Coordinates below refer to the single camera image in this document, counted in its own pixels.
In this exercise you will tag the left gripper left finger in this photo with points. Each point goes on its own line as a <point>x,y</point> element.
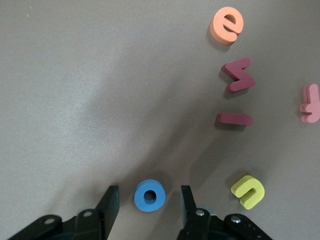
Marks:
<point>100,222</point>

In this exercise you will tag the maroon letter l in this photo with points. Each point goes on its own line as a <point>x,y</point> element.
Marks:
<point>235,119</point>

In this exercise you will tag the orange letter e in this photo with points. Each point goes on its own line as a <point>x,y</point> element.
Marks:
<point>220,27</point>

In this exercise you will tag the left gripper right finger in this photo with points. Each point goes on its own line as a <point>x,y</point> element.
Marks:
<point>197,225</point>

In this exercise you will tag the yellow letter u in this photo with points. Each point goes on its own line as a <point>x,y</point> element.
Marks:
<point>243,183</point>

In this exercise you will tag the brown table cover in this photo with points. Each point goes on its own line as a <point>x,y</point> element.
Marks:
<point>75,100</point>

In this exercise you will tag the maroon letter k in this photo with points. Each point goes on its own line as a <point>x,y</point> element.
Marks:
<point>241,80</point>

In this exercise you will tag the blue letter o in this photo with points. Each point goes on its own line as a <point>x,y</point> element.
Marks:
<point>139,198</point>

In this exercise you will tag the pink letter f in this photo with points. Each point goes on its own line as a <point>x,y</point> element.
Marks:
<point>311,107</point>

